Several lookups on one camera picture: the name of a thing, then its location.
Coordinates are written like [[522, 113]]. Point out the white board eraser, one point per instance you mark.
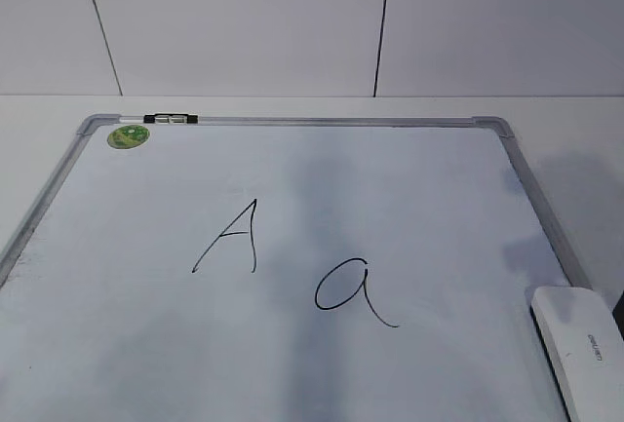
[[585, 349]]

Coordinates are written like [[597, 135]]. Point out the round green sticker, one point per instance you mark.
[[128, 137]]

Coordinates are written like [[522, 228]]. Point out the white board with grey frame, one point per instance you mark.
[[284, 270]]

